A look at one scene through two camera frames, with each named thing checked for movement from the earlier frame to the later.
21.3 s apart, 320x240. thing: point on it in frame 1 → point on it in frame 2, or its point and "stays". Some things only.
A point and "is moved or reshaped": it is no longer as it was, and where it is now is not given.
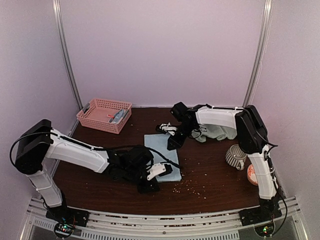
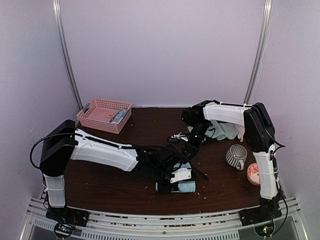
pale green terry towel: x=220 y=132 stays
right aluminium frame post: x=258 y=68 stays
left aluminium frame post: x=56 y=6 stays
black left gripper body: x=142 y=188 → x=161 y=188
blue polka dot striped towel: x=118 y=115 stays
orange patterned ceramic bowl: x=251 y=174 stays
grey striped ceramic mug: x=235 y=157 stays
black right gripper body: x=180 y=141 → x=187 y=146
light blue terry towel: x=159 y=142 is moved or reshaped
